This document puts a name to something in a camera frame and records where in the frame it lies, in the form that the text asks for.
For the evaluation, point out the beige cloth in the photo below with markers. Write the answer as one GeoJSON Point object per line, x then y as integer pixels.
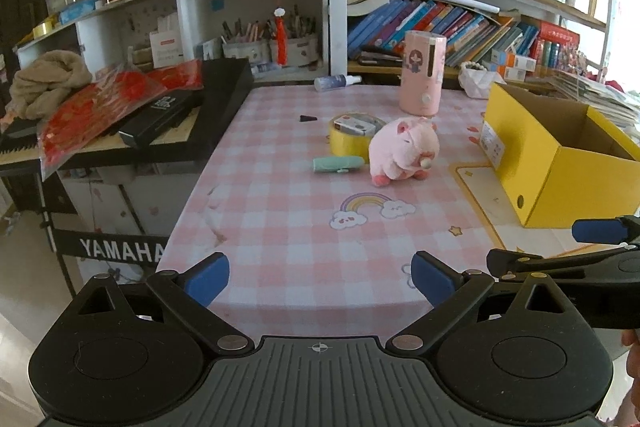
{"type": "Point", "coordinates": [45, 79]}

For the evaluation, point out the white card box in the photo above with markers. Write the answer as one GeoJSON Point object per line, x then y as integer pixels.
{"type": "Point", "coordinates": [167, 49]}

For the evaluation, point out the red and white tube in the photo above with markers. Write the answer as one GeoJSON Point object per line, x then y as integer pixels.
{"type": "Point", "coordinates": [281, 39]}

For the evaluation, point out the stack of papers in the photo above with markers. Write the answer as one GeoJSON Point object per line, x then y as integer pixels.
{"type": "Point", "coordinates": [600, 94]}

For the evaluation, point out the white pen holder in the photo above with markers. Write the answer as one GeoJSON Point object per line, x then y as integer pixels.
{"type": "Point", "coordinates": [247, 49]}
{"type": "Point", "coordinates": [302, 49]}

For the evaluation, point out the small black wedge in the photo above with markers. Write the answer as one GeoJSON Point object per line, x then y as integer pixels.
{"type": "Point", "coordinates": [307, 119]}

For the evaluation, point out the pink cylindrical humidifier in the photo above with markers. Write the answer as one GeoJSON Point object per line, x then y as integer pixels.
{"type": "Point", "coordinates": [422, 77]}

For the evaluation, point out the row of colourful books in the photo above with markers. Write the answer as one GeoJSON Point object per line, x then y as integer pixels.
{"type": "Point", "coordinates": [450, 29]}

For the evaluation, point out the yellow tape roll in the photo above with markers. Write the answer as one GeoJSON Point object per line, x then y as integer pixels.
{"type": "Point", "coordinates": [342, 143]}

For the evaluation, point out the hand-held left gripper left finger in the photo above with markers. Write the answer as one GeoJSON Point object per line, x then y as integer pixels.
{"type": "Point", "coordinates": [207, 279]}

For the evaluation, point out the red decoration packets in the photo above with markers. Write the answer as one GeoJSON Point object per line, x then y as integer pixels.
{"type": "Point", "coordinates": [90, 112]}

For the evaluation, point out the black keyboard stand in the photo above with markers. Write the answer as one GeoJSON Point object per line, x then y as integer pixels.
{"type": "Point", "coordinates": [120, 250]}

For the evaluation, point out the person's right hand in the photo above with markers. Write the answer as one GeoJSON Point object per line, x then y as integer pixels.
{"type": "Point", "coordinates": [634, 372]}

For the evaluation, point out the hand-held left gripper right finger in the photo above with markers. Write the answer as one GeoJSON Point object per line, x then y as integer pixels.
{"type": "Point", "coordinates": [432, 279]}

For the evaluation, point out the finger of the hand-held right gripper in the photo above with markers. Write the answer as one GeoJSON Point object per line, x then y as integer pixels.
{"type": "Point", "coordinates": [590, 277]}
{"type": "Point", "coordinates": [595, 230]}

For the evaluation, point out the red box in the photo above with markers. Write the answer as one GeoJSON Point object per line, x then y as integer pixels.
{"type": "Point", "coordinates": [557, 36]}

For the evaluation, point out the small spray bottle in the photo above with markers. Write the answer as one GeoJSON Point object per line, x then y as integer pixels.
{"type": "Point", "coordinates": [335, 82]}

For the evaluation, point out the long black box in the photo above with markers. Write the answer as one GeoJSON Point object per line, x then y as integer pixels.
{"type": "Point", "coordinates": [160, 117]}

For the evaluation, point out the pink plush pig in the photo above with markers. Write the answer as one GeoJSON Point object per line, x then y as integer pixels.
{"type": "Point", "coordinates": [400, 147]}

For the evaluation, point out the small white staple box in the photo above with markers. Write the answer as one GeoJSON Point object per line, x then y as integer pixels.
{"type": "Point", "coordinates": [352, 125]}

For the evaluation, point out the black electronic keyboard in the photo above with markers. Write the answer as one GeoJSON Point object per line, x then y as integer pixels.
{"type": "Point", "coordinates": [220, 97]}

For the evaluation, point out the yellow cardboard box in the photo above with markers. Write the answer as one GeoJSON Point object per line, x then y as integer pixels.
{"type": "Point", "coordinates": [550, 177]}

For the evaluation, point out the mint green small device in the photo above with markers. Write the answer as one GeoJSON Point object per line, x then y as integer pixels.
{"type": "Point", "coordinates": [337, 163]}

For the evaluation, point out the white beaded handbag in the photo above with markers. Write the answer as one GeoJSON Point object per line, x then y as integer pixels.
{"type": "Point", "coordinates": [477, 83]}

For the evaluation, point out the white shelf unit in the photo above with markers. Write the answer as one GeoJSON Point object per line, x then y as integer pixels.
{"type": "Point", "coordinates": [200, 7]}

